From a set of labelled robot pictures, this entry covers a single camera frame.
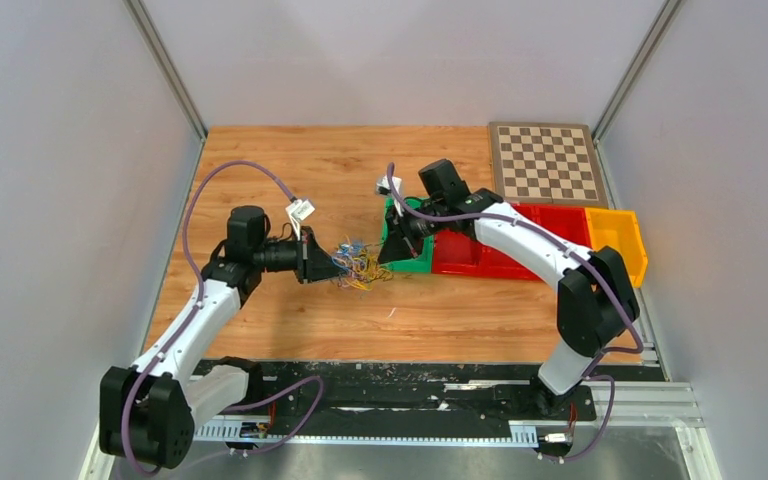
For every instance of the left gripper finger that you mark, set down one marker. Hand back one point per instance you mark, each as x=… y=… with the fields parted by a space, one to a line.
x=317 y=272
x=320 y=257

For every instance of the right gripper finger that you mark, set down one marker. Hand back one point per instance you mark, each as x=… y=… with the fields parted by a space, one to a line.
x=392 y=249
x=411 y=251

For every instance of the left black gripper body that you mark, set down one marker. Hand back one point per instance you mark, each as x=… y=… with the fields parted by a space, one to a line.
x=302 y=254

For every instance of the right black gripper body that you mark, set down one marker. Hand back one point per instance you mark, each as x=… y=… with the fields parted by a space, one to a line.
x=414 y=229

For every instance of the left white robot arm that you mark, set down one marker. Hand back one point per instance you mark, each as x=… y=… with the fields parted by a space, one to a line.
x=150 y=411

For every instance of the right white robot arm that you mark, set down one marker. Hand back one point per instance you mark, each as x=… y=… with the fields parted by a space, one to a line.
x=595 y=299

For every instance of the green plastic bin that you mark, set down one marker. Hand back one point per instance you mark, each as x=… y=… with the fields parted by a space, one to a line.
x=420 y=264

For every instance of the red bin left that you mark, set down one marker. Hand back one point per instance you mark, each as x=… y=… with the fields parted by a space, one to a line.
x=456 y=253

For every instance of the red bin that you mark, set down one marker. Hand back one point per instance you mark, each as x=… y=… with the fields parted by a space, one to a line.
x=456 y=253
x=568 y=223
x=495 y=264

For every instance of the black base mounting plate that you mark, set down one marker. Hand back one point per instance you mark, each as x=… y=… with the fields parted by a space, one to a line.
x=415 y=400

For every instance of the red bin middle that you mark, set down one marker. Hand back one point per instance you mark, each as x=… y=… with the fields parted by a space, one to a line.
x=495 y=264

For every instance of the red bin right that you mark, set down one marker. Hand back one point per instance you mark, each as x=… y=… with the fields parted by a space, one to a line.
x=568 y=223

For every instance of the wooden chessboard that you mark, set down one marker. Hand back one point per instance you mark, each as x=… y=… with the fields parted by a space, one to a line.
x=546 y=163

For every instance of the yellow plastic bin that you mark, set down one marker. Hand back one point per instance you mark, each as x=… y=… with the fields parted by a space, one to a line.
x=620 y=230

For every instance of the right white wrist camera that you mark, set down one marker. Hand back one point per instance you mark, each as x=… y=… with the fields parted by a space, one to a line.
x=391 y=187

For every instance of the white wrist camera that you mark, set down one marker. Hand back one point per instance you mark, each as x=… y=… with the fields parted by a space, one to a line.
x=298 y=210
x=391 y=187

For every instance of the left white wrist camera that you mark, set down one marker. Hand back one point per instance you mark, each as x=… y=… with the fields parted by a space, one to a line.
x=298 y=210

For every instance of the left aluminium corner post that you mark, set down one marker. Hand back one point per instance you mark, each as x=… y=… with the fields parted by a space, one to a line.
x=152 y=36

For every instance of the aluminium corner post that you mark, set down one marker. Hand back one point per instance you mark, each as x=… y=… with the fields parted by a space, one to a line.
x=152 y=36
x=655 y=33

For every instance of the right aluminium corner post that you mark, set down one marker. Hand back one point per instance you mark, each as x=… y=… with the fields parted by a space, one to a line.
x=655 y=33

